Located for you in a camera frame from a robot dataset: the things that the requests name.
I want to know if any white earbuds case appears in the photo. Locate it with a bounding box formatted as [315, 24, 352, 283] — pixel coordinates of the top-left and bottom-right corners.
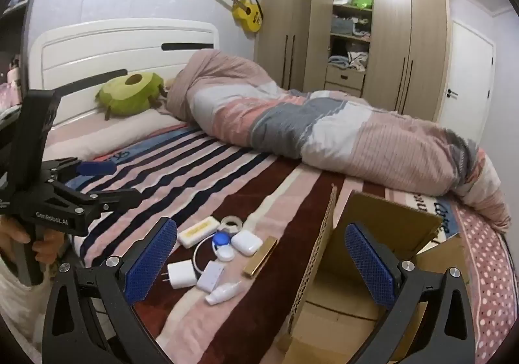
[231, 230, 264, 255]

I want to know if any brown cardboard box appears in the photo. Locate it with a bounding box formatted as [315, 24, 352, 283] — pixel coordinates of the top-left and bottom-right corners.
[272, 184, 471, 364]

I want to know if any green avocado plush toy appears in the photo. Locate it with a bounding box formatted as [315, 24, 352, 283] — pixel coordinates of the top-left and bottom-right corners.
[95, 73, 168, 121]

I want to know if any person's left hand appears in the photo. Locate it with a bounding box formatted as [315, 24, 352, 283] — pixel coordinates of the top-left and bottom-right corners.
[0, 215, 66, 268]

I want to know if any white power bank yellow label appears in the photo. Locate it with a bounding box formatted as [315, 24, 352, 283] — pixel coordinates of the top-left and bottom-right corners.
[177, 216, 220, 249]

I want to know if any blue and white round case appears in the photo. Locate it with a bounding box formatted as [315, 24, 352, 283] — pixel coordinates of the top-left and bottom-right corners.
[212, 230, 235, 262]

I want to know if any pile of folded clothes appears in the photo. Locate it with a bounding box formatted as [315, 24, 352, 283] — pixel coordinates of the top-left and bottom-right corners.
[328, 40, 370, 72]

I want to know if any pale pink pillow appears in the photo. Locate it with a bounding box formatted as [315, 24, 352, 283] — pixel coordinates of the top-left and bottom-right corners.
[42, 106, 200, 163]

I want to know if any clear tape roll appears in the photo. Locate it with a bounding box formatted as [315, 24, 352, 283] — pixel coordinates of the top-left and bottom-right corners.
[221, 216, 244, 233]

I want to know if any white charger plug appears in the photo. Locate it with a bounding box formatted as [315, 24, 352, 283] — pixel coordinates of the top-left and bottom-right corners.
[162, 260, 198, 290]

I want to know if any pink polka dot sheet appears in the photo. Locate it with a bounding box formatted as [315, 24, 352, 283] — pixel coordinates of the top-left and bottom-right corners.
[452, 202, 516, 364]

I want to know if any small white bottle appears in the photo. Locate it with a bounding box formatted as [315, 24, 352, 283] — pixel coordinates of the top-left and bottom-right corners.
[205, 282, 243, 306]

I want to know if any white door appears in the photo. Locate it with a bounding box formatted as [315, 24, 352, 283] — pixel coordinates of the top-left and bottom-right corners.
[437, 19, 497, 147]

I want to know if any wooden wardrobe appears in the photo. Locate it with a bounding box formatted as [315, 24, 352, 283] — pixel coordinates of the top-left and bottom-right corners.
[255, 0, 449, 122]

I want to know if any white cable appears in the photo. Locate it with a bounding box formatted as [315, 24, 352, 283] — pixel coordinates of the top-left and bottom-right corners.
[193, 235, 216, 272]

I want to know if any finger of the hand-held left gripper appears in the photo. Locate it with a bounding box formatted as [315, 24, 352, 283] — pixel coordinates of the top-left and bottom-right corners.
[41, 159, 116, 183]
[52, 185, 143, 224]

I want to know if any yellow guitar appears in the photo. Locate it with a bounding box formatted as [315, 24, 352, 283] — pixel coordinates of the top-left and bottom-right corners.
[199, 0, 264, 33]

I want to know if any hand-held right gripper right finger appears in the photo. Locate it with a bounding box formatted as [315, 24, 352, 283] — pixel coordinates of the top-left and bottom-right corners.
[344, 222, 476, 364]

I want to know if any pink and grey quilt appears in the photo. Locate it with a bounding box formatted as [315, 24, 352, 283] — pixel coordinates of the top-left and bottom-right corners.
[164, 50, 512, 233]

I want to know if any white rectangular adapter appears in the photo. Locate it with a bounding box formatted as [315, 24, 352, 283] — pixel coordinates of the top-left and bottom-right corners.
[197, 261, 225, 293]

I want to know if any gold rectangular bar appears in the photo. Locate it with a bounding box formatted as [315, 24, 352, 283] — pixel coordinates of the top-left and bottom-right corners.
[242, 237, 279, 279]

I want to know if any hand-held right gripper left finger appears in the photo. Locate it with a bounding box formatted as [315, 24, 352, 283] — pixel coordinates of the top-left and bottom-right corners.
[42, 217, 179, 364]

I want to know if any white bed headboard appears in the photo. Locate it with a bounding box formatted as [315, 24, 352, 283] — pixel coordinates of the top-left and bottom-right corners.
[30, 19, 220, 134]

